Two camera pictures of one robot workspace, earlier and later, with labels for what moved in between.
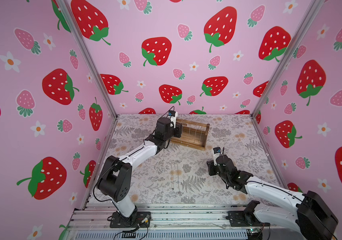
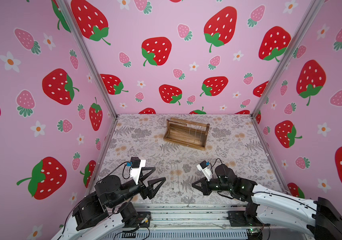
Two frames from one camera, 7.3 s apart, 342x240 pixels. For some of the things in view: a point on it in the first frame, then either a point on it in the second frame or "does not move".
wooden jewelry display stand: x=193 y=135 does not move
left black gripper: x=176 y=130 -> x=146 y=192
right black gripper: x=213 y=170 -> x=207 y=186
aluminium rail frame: x=168 y=221 does not move
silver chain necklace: x=172 y=178 does not move
